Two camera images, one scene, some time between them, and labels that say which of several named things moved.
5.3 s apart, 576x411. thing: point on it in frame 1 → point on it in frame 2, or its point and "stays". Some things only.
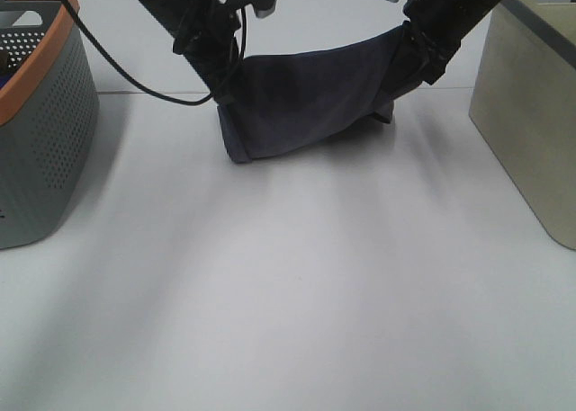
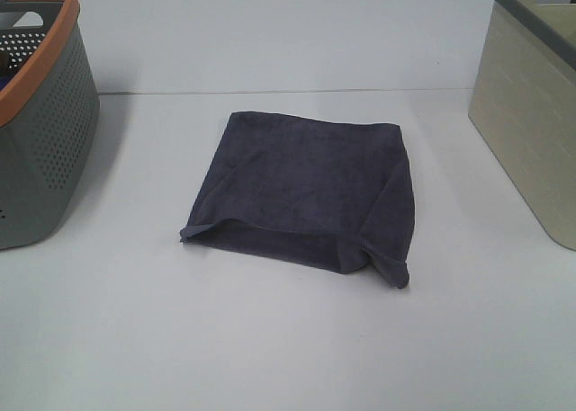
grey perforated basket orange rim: x=49 y=111 stays
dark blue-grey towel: x=289 y=100 → x=334 y=195
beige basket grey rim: x=523 y=101 stays
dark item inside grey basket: x=5 y=75 stays
